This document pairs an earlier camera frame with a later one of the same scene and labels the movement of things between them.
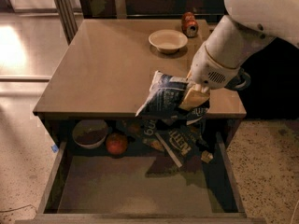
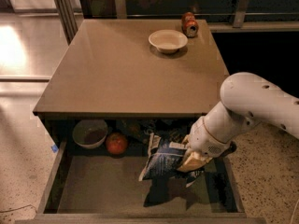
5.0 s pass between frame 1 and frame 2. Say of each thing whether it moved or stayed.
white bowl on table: stayed
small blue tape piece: stayed
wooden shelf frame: stayed
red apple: stayed
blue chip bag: moved
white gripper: moved
